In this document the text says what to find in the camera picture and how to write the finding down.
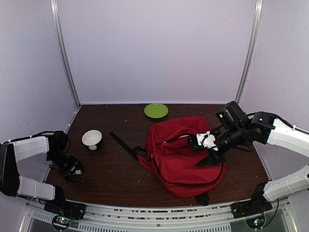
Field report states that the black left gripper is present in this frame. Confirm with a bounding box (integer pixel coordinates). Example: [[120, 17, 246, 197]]
[[46, 150, 83, 182]]

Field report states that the red backpack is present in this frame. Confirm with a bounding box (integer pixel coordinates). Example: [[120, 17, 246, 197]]
[[108, 115, 253, 206]]

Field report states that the green white glue stick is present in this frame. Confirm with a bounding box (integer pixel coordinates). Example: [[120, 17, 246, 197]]
[[73, 170, 82, 175]]

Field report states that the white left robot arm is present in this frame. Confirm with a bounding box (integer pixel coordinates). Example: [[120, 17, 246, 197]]
[[0, 130, 84, 215]]

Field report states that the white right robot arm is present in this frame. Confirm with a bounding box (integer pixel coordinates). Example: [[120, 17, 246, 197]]
[[188, 112, 309, 214]]

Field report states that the white bowl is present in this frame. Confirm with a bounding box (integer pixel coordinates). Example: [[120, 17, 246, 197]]
[[82, 130, 103, 151]]

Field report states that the green plate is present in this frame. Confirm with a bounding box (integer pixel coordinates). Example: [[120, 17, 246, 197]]
[[144, 103, 169, 119]]

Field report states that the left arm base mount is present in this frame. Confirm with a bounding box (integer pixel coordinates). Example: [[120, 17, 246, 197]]
[[43, 201, 86, 231]]

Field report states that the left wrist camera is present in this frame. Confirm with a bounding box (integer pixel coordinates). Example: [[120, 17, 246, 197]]
[[52, 130, 70, 153]]

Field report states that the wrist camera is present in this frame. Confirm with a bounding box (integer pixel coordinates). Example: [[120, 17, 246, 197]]
[[215, 101, 249, 129], [52, 130, 70, 153]]

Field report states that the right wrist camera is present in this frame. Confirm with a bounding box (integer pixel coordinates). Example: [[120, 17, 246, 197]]
[[215, 101, 249, 129]]

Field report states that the aluminium front rail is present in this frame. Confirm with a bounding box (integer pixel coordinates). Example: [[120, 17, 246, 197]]
[[20, 190, 296, 232]]

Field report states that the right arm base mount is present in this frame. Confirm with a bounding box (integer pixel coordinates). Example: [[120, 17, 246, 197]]
[[231, 200, 272, 230]]

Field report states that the right aluminium frame post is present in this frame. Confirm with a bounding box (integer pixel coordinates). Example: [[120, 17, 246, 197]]
[[235, 0, 264, 104]]

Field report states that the aluminium frame post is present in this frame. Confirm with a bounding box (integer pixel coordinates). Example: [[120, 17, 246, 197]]
[[235, 0, 264, 104], [50, 0, 81, 108]]

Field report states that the left aluminium frame post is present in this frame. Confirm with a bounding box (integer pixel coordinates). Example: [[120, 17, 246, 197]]
[[50, 0, 81, 108]]

